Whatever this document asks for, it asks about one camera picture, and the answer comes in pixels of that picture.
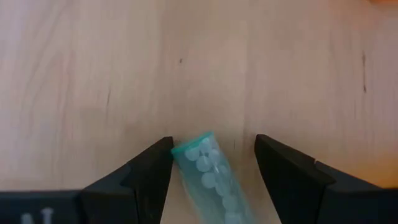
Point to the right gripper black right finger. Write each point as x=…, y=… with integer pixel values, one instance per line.
x=311, y=196

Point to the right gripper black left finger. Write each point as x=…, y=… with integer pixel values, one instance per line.
x=124, y=199

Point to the teal transparent medicine bottle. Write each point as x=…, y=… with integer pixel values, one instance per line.
x=208, y=177

